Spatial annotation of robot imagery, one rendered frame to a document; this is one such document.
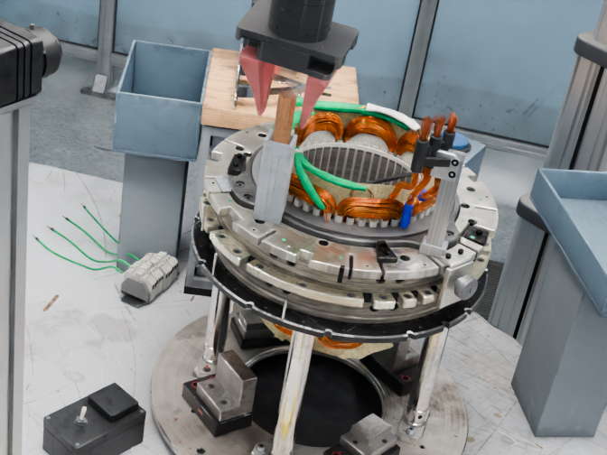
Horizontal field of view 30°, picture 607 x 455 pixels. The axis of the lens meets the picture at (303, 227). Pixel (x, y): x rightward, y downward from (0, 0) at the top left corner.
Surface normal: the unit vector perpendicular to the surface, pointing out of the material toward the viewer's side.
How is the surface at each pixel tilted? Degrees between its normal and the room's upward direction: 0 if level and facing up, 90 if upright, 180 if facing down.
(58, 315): 0
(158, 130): 90
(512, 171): 0
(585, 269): 90
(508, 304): 90
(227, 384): 90
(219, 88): 0
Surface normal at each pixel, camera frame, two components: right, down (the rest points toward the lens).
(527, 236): -0.73, 0.26
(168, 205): 0.00, 0.53
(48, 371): 0.14, -0.84
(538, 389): -0.98, -0.04
